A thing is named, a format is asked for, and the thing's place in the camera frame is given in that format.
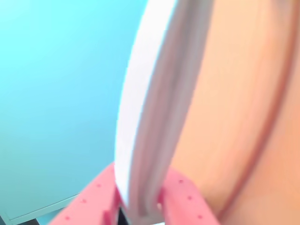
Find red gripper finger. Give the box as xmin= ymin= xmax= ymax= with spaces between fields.
xmin=158 ymin=167 xmax=220 ymax=225
xmin=50 ymin=163 xmax=122 ymax=225

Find white box handle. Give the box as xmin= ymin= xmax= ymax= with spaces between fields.
xmin=114 ymin=0 xmax=215 ymax=218

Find orange plastic box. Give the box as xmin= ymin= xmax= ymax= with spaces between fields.
xmin=168 ymin=0 xmax=300 ymax=225

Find white cabinet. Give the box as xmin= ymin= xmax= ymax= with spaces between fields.
xmin=0 ymin=0 xmax=150 ymax=222

